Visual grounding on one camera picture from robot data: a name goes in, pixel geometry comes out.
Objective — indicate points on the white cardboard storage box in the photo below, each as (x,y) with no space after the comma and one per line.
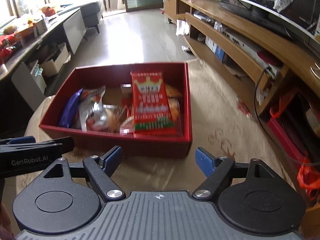
(57,57)

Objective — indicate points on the round rice cake packet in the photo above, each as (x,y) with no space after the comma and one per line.
(115,116)

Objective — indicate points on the silver white pouch snack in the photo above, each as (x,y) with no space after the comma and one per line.
(92,114)

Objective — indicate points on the grey sofa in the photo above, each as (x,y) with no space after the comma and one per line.
(91,14)

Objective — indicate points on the curved television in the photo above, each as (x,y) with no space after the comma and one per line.
(275,2)

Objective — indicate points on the blue white box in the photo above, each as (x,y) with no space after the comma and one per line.
(215,49)

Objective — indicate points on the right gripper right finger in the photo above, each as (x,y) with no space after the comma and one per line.
(217,171)

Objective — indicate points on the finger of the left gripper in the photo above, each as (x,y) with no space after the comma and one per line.
(62,144)
(18,140)

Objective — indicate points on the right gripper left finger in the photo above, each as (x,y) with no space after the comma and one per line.
(99,171)

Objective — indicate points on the red snack packet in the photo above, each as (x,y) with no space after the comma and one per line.
(151,111)

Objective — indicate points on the dark glass coffee table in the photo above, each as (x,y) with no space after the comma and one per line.
(20,94)

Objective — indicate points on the red cardboard box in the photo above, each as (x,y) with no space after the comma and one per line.
(118,84)

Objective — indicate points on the white plastic bag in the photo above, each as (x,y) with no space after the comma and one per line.
(182,28)

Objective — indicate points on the yellow puffed snack bag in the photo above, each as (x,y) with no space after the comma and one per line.
(173,95)

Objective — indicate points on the wooden TV cabinet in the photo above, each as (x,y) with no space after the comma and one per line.
(272,63)

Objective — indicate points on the orange red plastic bag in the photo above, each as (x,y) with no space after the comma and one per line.
(294,120)

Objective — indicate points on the blue purple snack bag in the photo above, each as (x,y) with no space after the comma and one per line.
(70,109)

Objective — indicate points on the beige floral tablecloth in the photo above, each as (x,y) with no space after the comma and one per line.
(219,126)

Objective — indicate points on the left human hand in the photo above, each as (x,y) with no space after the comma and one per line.
(5,223)

